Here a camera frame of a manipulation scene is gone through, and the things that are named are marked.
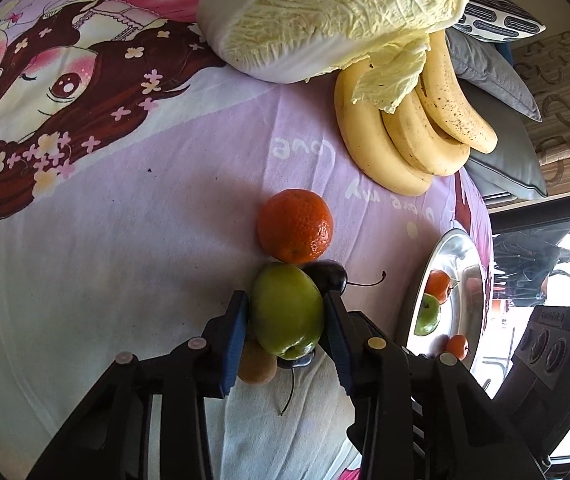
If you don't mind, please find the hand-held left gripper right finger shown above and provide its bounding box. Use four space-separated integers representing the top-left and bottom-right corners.
322 290 548 480

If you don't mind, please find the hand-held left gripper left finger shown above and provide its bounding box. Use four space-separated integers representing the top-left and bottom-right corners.
27 290 250 480

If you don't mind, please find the brown longan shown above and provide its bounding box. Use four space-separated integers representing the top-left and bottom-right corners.
237 338 279 386

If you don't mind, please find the dark cherry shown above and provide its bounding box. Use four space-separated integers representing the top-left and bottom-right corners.
277 350 316 417
305 259 388 297

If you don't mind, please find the green apple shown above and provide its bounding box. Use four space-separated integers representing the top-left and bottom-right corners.
251 263 326 361
413 293 442 337

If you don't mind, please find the small tangerine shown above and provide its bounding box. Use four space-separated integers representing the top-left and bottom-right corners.
446 335 470 361

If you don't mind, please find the tangerine with stem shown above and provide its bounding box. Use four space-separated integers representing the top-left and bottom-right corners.
425 270 458 304

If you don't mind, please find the large tangerine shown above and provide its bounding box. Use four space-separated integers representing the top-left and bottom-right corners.
257 188 334 265

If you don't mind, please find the round metal plate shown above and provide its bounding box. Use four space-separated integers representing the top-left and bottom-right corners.
397 228 486 376

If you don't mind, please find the printed cartoon blanket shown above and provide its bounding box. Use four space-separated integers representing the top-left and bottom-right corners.
0 0 496 480

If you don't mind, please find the yellow banana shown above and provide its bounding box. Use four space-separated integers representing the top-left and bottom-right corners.
334 57 433 197
415 32 498 154
381 87 470 177

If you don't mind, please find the grey pillow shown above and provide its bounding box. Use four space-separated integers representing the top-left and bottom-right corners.
445 27 543 123
465 80 548 201

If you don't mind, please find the napa cabbage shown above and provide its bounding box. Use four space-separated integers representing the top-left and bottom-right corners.
197 0 486 115

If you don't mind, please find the black white patterned pillow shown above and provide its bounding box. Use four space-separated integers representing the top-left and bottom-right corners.
452 0 548 41

